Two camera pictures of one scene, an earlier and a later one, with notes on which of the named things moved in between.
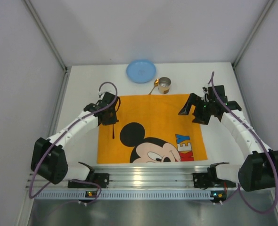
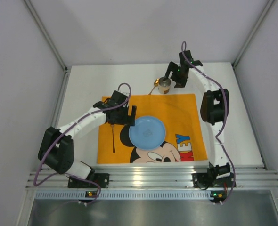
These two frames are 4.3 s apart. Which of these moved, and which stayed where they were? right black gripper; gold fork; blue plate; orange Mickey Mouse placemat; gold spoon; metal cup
Moved: gold fork; blue plate; right black gripper
Stayed: metal cup; orange Mickey Mouse placemat; gold spoon
